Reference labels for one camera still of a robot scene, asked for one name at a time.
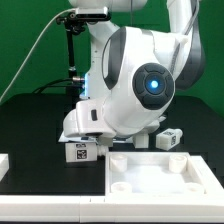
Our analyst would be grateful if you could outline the black camera stand pole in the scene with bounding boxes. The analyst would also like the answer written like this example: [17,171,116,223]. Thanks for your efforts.
[56,13,85,86]

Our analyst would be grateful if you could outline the white square table top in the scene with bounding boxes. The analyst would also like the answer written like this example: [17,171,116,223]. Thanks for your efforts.
[105,151,214,196]

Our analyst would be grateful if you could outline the camera on stand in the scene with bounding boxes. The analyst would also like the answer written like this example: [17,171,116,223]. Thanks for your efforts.
[75,7,110,22]

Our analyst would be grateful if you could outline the white obstacle fence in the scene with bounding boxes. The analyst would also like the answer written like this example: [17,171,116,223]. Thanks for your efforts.
[0,164,224,223]

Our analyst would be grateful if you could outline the paper sheet with tags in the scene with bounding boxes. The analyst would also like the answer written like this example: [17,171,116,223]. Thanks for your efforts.
[58,132,133,143]

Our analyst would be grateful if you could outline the grey cable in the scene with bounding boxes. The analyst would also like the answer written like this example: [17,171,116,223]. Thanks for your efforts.
[0,8,76,104]

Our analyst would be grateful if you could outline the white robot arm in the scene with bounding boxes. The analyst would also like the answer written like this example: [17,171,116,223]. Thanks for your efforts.
[63,0,205,138]

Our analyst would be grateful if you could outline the black cables at base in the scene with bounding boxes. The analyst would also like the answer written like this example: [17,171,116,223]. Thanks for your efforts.
[32,76,85,95]

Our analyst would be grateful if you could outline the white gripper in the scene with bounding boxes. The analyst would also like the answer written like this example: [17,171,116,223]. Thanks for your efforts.
[63,99,116,138]

